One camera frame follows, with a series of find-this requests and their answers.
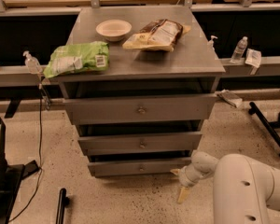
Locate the clear sanitizer pump bottle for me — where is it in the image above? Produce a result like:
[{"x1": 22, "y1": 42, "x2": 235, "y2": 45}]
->
[{"x1": 23, "y1": 50, "x2": 42, "y2": 74}]

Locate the black cable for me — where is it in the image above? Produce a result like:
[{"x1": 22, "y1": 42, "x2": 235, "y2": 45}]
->
[{"x1": 7, "y1": 83, "x2": 52, "y2": 224}]

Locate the grey drawer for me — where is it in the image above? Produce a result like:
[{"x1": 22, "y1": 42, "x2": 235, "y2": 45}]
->
[
  {"x1": 64, "y1": 94, "x2": 217, "y2": 125},
  {"x1": 88, "y1": 157, "x2": 191, "y2": 177},
  {"x1": 78, "y1": 132, "x2": 202, "y2": 156}
]

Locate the clear water bottle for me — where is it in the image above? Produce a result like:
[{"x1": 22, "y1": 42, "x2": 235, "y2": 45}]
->
[{"x1": 231, "y1": 36, "x2": 247, "y2": 63}]

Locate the folded cloth on ledge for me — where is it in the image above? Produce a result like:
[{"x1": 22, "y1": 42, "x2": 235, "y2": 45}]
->
[{"x1": 217, "y1": 90, "x2": 243, "y2": 108}]

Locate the grey bottom drawer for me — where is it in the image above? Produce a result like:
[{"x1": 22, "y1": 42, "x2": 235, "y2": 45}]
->
[{"x1": 88, "y1": 157, "x2": 191, "y2": 177}]

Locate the small white pump bottle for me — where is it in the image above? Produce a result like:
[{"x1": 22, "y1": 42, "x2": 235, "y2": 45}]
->
[{"x1": 207, "y1": 35, "x2": 217, "y2": 51}]

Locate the white paper bowl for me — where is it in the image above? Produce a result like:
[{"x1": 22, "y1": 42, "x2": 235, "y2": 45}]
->
[{"x1": 96, "y1": 20, "x2": 132, "y2": 42}]

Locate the grey top drawer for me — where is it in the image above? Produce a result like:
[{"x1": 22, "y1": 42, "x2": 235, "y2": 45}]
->
[{"x1": 64, "y1": 94, "x2": 217, "y2": 125}]

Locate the black monitor stand left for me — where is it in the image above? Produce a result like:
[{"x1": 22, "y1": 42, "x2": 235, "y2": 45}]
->
[{"x1": 0, "y1": 117, "x2": 40, "y2": 224}]

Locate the grey drawer cabinet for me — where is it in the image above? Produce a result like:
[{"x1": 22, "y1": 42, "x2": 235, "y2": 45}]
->
[{"x1": 56, "y1": 6, "x2": 225, "y2": 163}]

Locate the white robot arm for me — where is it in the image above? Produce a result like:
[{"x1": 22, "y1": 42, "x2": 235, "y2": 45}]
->
[{"x1": 171, "y1": 150, "x2": 280, "y2": 224}]

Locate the black tube on floor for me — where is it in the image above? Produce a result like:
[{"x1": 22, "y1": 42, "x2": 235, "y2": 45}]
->
[{"x1": 55, "y1": 188, "x2": 69, "y2": 224}]

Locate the grey middle drawer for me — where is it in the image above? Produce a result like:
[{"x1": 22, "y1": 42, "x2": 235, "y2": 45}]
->
[{"x1": 78, "y1": 132, "x2": 202, "y2": 156}]

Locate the brown yellow snack bag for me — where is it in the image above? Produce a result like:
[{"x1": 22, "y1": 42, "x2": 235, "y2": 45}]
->
[{"x1": 122, "y1": 19, "x2": 190, "y2": 52}]

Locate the green chip bag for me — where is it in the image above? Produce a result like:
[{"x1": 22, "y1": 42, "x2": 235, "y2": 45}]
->
[{"x1": 44, "y1": 41, "x2": 109, "y2": 78}]

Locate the black stand base right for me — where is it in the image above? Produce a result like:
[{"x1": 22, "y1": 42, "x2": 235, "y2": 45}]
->
[{"x1": 248, "y1": 102, "x2": 280, "y2": 157}]

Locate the white wipes packet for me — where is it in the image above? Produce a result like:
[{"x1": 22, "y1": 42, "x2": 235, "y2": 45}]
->
[{"x1": 245, "y1": 49, "x2": 261, "y2": 68}]

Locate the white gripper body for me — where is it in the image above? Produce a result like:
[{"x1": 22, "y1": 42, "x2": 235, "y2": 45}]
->
[{"x1": 178, "y1": 164, "x2": 200, "y2": 187}]

